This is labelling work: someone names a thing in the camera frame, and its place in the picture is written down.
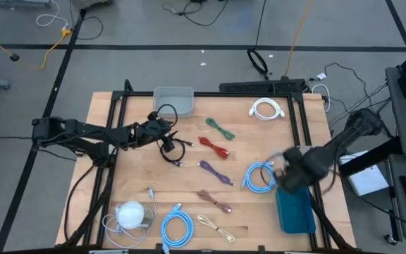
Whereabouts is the black aluminium table frame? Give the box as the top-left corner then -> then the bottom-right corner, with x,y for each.
55,79 -> 357,254

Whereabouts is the black tangled floor cable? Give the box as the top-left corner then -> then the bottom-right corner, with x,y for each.
162,0 -> 229,28

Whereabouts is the yellow extension cord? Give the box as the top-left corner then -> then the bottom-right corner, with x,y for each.
0,25 -> 73,71

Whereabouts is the black cable bundle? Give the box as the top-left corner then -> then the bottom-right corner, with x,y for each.
324,62 -> 391,128

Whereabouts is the red braided USB cable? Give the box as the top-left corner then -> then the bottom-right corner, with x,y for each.
198,136 -> 230,159

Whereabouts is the black perforated power strip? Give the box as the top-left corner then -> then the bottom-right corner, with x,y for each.
219,78 -> 308,95

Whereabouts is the beige braided USB cable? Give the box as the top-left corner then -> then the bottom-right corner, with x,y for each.
196,213 -> 236,243

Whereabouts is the white round charger with cable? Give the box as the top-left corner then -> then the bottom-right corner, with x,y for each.
102,186 -> 158,249

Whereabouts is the orange floor cord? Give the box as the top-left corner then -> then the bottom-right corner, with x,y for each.
284,0 -> 313,79

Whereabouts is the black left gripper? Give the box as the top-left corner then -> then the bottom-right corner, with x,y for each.
134,111 -> 179,153

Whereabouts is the white dome device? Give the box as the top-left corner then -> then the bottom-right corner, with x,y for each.
116,200 -> 146,230

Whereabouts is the light blue ethernet cable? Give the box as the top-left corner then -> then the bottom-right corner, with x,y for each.
159,202 -> 195,254
241,161 -> 278,194

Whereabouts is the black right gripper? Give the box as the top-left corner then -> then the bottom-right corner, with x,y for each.
273,146 -> 319,195

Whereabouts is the black metal beam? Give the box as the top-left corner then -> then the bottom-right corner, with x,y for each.
338,136 -> 402,177

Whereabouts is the grey plastic bin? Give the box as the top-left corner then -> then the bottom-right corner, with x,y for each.
152,86 -> 195,119

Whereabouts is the purple braided USB cable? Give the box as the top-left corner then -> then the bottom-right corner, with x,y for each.
198,160 -> 235,187

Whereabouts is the brown braided USB cable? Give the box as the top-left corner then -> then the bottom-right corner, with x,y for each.
196,189 -> 233,214

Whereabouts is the white looped cable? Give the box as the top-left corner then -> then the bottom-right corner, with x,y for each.
311,83 -> 331,113

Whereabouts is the white floor cable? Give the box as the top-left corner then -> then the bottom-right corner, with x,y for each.
35,0 -> 69,29

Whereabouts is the green braided USB cable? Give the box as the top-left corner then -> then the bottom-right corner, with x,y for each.
205,118 -> 236,141

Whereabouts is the white box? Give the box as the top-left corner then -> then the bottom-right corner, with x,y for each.
338,150 -> 390,197

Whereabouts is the teal plastic bin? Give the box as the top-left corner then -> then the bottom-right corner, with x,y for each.
275,186 -> 316,234

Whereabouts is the black coiled floor cable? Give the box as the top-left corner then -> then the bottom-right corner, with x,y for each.
247,0 -> 270,77

